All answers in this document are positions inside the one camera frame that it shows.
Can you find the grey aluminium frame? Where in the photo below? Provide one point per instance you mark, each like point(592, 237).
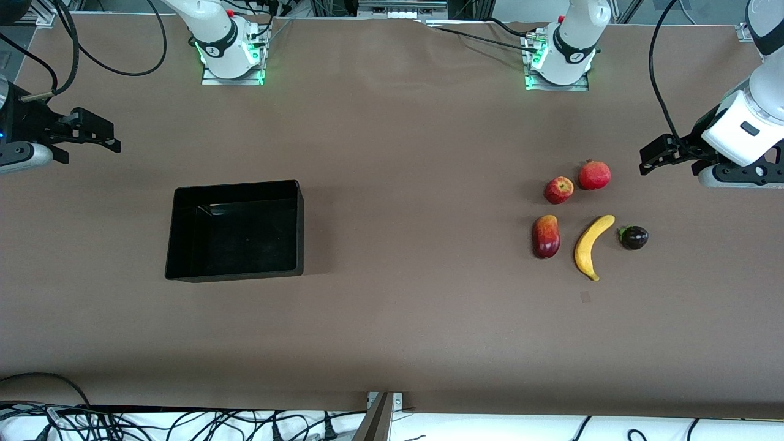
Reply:
point(398, 9)

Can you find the black plastic box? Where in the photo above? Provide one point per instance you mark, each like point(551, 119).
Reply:
point(236, 239)

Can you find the yellow banana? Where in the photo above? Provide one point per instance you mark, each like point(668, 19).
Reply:
point(587, 245)

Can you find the grey aluminium bar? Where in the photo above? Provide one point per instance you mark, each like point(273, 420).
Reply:
point(376, 422)

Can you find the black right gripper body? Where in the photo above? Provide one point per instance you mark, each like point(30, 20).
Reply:
point(26, 121)

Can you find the red pomegranate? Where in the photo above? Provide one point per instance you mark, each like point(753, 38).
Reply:
point(594, 176)

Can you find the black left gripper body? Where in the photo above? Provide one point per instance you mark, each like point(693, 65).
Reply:
point(696, 143)

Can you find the dark purple eggplant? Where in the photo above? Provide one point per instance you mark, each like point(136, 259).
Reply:
point(634, 237)

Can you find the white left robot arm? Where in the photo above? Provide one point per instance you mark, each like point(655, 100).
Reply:
point(572, 37)

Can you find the brown table cover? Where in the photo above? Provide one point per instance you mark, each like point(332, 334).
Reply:
point(392, 153)

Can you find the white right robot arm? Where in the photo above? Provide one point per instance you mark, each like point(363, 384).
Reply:
point(214, 37)

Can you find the red yellow apple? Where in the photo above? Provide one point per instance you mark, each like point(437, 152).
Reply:
point(558, 190)

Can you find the small metal bracket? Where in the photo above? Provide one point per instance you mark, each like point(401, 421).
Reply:
point(398, 401)

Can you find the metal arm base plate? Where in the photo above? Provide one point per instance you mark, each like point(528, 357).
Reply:
point(582, 86)
point(211, 79)

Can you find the red yellow mango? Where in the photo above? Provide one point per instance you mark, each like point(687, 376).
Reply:
point(546, 237)

